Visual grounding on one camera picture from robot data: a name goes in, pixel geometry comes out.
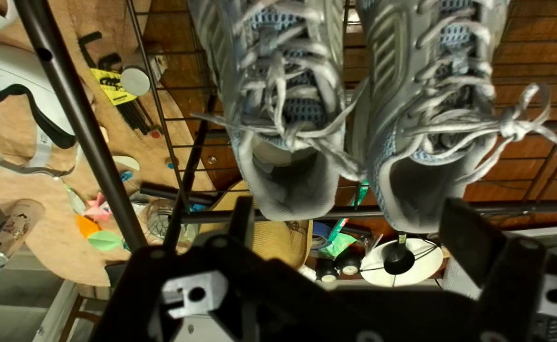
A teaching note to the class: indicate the blue tape roll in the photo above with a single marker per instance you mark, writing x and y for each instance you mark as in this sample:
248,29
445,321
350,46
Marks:
318,232

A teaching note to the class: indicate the pink paper figure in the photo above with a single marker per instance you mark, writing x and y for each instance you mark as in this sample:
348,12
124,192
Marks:
99,207

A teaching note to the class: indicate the orange paper piece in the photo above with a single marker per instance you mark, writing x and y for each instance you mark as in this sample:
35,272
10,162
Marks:
88,226

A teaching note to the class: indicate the green crumpled wrapper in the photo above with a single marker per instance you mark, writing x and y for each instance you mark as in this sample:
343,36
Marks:
337,243

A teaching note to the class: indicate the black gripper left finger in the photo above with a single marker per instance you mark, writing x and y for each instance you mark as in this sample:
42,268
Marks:
145,297

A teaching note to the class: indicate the white cabinet with drawers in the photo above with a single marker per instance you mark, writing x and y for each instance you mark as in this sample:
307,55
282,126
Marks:
18,310

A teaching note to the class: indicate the small round white tealight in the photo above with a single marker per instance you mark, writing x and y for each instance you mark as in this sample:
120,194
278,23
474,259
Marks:
350,270
326,278

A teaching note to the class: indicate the black tool with yellow label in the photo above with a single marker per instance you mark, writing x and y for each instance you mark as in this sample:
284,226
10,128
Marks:
109,86

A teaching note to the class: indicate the round grey cap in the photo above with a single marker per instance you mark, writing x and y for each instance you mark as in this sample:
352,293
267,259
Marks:
136,80

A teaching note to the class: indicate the silver blue mesh sneaker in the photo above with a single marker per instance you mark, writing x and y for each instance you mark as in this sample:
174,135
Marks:
270,38
404,69

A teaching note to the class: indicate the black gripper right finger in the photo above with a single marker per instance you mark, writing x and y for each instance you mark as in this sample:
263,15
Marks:
512,285

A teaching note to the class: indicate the white device with black band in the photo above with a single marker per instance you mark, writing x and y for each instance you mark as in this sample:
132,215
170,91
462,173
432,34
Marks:
12,69

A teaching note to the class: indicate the white disc with black knob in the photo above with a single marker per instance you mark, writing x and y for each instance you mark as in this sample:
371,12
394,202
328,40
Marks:
423,266

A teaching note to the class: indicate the green white tube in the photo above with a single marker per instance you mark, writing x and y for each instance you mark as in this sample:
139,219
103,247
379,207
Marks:
362,192

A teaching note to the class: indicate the clear glass jar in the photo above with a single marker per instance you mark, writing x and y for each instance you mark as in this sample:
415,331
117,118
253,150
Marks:
160,221

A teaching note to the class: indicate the green paper leaf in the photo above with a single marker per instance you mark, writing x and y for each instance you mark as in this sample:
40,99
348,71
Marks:
107,240

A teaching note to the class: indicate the brown cylinder with silver cap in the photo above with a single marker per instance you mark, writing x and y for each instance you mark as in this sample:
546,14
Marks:
12,228

